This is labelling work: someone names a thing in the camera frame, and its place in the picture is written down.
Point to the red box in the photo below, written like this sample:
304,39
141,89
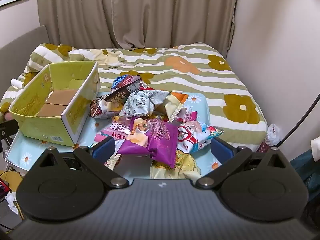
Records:
3,187

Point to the grey and white snack bag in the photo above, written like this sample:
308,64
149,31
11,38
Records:
140,102

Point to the yellow chip bag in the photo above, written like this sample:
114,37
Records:
182,162

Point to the white cloth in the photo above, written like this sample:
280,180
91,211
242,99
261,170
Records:
316,147

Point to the yellow cardboard box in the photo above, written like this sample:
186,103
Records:
75,120

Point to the small pink snack packet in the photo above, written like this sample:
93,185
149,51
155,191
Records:
187,116

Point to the purple chip bag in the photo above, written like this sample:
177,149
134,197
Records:
155,140

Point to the green striped floral blanket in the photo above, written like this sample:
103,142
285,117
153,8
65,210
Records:
200,80

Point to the white roll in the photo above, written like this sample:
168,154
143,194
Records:
16,82

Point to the beige curtain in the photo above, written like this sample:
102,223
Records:
125,12

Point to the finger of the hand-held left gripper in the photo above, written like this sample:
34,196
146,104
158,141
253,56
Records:
8,128

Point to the red and white snack bag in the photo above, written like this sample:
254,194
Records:
187,137

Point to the light blue daisy tablecloth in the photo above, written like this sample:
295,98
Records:
30,152

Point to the blue and red snack bag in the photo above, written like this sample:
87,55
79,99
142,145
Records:
120,81

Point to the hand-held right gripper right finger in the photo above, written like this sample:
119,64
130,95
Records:
222,150

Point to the crumpled white plastic bag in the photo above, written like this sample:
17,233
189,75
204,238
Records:
272,133

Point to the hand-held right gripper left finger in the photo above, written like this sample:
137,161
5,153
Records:
105,150

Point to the cream snack bag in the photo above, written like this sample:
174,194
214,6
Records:
172,107

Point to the crumpled white tissue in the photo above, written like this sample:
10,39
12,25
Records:
12,201

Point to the grey upholstered headboard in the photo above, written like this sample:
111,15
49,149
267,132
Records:
20,42

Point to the brown and yellow snack bag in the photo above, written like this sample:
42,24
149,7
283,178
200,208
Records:
97,108

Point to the pink marshmallow bag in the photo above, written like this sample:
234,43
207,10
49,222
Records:
115,132

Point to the dark brown chocolate snack bag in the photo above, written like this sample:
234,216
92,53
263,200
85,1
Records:
120,96

